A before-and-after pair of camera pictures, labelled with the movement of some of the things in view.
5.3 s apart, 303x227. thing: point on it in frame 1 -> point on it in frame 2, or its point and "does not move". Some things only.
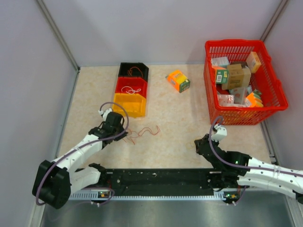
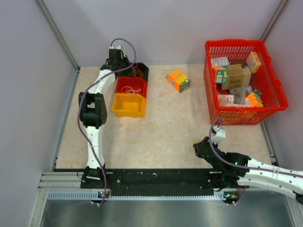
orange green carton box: x=178 y=80 does not move
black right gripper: x=199 y=142 does not move
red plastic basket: x=273 y=93 does not move
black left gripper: x=122 y=128 -> x=125 y=58
